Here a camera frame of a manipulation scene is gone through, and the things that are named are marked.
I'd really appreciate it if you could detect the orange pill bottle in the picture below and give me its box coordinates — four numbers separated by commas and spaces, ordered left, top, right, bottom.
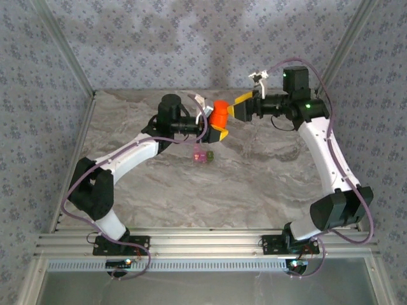
209, 109, 228, 130

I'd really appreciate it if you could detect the pink green pill organizer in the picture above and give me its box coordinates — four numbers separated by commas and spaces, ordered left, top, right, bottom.
191, 144, 215, 165

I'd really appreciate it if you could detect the grey metal sheet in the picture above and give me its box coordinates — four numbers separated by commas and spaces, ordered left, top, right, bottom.
34, 257, 382, 305

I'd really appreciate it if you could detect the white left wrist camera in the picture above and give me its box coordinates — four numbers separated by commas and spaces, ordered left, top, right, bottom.
190, 93, 214, 125

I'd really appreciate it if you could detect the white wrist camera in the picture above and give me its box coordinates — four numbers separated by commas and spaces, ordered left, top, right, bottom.
190, 93, 214, 125
247, 70, 271, 98

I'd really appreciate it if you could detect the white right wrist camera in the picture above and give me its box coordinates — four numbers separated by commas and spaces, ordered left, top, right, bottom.
247, 70, 271, 98

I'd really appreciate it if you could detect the aluminium side rail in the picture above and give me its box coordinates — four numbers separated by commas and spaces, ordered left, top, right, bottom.
314, 91, 364, 232
47, 93, 98, 234

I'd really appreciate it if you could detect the aluminium corner post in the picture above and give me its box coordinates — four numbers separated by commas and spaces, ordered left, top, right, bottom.
31, 0, 97, 98
314, 0, 382, 98

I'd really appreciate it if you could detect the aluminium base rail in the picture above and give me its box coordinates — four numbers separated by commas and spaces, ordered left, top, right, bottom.
33, 227, 381, 258

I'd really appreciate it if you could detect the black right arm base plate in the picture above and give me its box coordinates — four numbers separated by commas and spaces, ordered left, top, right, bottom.
261, 234, 320, 255

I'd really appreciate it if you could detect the grey slotted cable duct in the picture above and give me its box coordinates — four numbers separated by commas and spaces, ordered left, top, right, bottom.
46, 257, 289, 273

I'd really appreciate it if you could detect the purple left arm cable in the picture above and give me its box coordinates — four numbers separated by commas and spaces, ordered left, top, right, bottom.
60, 93, 210, 282

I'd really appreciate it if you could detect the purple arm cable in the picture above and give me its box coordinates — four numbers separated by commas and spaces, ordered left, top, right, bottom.
265, 57, 376, 279
60, 93, 210, 282

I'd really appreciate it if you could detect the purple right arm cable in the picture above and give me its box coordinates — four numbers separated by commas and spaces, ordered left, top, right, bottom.
265, 57, 376, 279

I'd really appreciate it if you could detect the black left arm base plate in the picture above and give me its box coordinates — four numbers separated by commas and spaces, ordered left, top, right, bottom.
92, 235, 151, 256

